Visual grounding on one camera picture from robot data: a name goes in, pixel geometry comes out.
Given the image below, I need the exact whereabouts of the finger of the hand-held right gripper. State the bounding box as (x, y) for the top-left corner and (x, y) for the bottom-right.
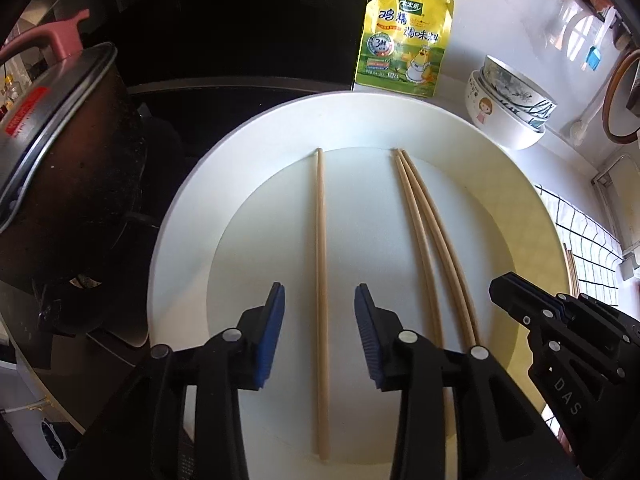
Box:
(515, 276), (640, 351)
(489, 272), (616, 386)

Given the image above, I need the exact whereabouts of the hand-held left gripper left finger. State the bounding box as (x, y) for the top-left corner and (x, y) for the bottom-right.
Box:
(57, 281), (287, 480)

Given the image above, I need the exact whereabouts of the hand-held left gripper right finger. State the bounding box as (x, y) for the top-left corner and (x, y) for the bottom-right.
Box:
(354, 282), (576, 480)

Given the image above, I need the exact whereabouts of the light wooden chopstick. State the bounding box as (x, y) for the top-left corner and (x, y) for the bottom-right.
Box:
(314, 147), (331, 461)
(391, 149), (458, 436)
(400, 149), (482, 350)

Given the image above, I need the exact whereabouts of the white round plastic basin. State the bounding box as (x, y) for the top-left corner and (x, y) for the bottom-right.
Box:
(146, 91), (574, 468)

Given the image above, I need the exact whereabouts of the white black checkered cloth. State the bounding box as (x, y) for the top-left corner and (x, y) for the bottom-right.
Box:
(534, 185), (626, 436)

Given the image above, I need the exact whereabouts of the white bowl with cartoon print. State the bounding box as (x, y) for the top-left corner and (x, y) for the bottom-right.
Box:
(464, 70), (547, 151)

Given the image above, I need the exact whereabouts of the floral patterned ceramic bowl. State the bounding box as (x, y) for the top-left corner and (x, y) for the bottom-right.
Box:
(481, 55), (557, 117)
(492, 102), (552, 130)

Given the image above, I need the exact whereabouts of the white brush with blue head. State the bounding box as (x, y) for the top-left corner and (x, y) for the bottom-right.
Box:
(571, 85), (608, 147)

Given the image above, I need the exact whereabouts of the wooden rimmed round sieve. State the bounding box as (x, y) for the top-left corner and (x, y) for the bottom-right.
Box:
(602, 50), (640, 145)

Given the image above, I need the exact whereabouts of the black stove top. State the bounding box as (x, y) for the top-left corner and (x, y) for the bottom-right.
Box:
(0, 77), (353, 351)

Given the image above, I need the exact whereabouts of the white appliance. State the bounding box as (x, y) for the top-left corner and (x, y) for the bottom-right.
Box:
(0, 360), (87, 480)

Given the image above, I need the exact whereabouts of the dark cooking pot with lid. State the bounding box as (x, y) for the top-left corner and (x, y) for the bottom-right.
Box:
(0, 42), (151, 333)

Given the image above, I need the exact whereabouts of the yellow seasoning pouch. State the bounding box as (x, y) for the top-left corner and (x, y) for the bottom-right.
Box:
(354, 0), (456, 100)

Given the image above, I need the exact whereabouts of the metal wire rack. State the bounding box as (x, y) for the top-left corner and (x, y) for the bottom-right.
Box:
(590, 152), (640, 241)

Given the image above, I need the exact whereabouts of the pink pan handle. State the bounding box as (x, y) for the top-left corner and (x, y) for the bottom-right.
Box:
(0, 8), (91, 62)

